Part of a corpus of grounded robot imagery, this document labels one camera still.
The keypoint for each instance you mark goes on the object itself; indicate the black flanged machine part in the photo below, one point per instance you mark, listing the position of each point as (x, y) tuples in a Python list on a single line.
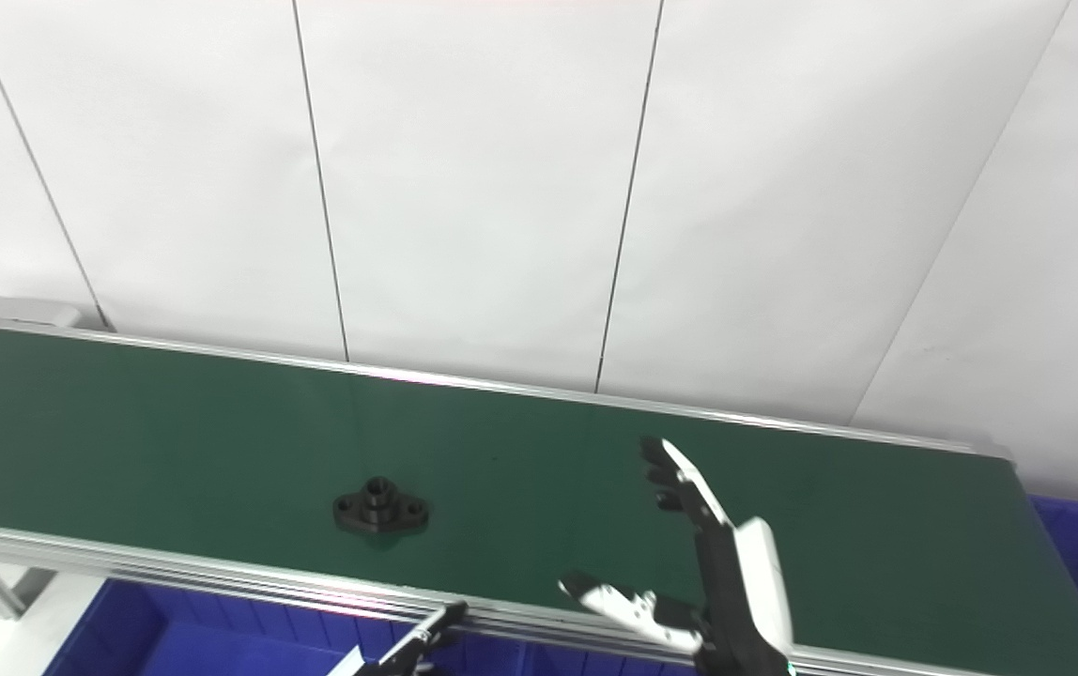
[(379, 509)]

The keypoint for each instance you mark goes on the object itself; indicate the green conveyor belt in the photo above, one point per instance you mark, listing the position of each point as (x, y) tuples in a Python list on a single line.
[(173, 441), (220, 577)]

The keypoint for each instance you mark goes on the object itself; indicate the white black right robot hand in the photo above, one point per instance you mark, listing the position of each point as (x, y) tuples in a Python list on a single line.
[(746, 591)]

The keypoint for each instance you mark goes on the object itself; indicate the grey conveyor end housing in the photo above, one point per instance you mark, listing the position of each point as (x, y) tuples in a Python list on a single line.
[(27, 310)]

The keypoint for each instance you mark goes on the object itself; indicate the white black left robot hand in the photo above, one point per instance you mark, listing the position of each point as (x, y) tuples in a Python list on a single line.
[(408, 652)]

